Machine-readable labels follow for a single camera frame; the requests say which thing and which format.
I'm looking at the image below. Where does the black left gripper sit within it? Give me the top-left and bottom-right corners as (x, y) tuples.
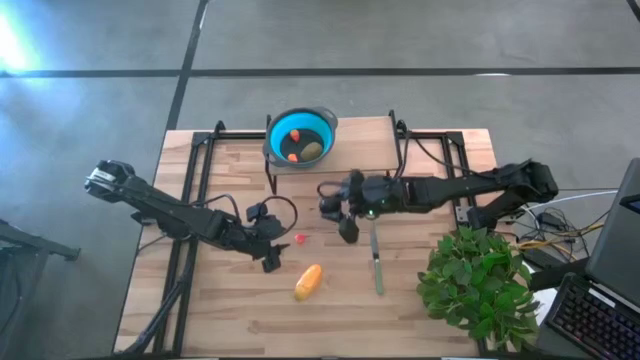
(224, 219), (291, 274)

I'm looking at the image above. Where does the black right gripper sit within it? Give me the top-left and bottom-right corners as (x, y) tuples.
(319, 177), (409, 245)

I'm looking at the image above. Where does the green-handled knife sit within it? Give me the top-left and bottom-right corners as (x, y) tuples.
(369, 219), (386, 296)

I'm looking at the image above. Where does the green-brown kiwi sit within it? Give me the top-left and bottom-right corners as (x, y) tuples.
(299, 141), (324, 163)

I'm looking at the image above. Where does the blue collapsible bowl grey rim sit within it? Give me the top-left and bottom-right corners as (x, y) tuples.
(262, 106), (339, 170)

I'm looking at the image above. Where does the raised wooden shelf board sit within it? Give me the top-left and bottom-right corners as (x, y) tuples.
(264, 116), (401, 176)

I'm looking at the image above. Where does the green leafy plant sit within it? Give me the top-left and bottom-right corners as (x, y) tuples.
(416, 224), (541, 354)

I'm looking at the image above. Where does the black power adapter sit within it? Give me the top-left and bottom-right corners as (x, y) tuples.
(539, 212), (569, 231)

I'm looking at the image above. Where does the black rectangular block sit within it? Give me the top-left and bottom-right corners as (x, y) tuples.
(529, 257), (591, 292)

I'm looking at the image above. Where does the black floor stand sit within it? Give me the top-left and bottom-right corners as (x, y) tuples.
(0, 219), (81, 360)

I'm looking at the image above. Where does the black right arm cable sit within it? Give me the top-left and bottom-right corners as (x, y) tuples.
(316, 179), (351, 201)

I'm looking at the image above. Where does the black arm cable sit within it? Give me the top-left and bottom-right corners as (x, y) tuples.
(259, 194), (300, 241)
(316, 179), (351, 201)

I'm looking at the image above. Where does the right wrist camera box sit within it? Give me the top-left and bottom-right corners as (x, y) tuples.
(343, 168), (367, 196)

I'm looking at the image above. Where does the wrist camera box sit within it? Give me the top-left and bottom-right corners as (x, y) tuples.
(245, 202), (269, 224)
(343, 168), (367, 196)

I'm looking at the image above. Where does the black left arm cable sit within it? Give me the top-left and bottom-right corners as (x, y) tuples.
(259, 194), (300, 241)

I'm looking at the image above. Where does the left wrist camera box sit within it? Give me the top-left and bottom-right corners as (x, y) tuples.
(245, 202), (269, 224)

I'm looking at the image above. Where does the black shelf support bracket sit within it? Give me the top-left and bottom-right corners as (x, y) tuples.
(387, 108), (406, 176)
(264, 113), (279, 196)

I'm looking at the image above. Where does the yellow cable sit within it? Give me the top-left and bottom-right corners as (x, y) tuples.
(514, 222), (607, 251)

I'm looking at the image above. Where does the white cable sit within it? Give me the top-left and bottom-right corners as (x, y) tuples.
(524, 188), (620, 212)

